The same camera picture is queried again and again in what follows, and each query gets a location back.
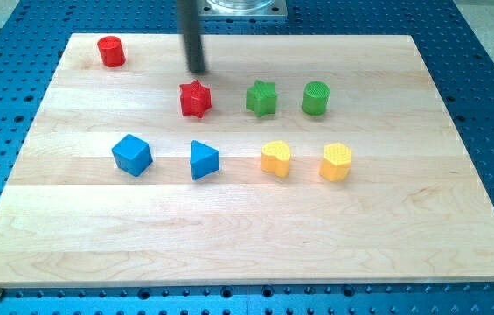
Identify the blue perforated metal table plate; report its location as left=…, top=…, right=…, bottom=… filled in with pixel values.
left=0, top=1, right=494, bottom=314

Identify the red star block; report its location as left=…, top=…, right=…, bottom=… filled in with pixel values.
left=179, top=80, right=212, bottom=118

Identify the yellow heart block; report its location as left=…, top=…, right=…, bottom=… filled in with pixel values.
left=260, top=140, right=291, bottom=178

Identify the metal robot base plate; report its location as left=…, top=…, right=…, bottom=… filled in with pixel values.
left=197, top=0, right=288, bottom=20

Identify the red cylinder block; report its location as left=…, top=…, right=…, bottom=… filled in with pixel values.
left=97, top=36, right=126, bottom=67

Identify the blue triangle block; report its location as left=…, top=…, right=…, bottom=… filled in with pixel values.
left=190, top=140, right=219, bottom=180

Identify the yellow hexagon block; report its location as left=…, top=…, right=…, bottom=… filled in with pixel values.
left=319, top=143, right=352, bottom=182

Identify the blue cube block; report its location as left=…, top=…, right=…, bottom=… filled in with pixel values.
left=111, top=134, right=153, bottom=177

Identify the green cylinder block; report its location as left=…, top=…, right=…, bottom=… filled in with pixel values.
left=301, top=81, right=330, bottom=116

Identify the light wooden board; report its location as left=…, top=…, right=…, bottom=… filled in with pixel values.
left=0, top=33, right=494, bottom=288

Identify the green star block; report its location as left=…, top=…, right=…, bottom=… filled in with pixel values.
left=246, top=80, right=278, bottom=117

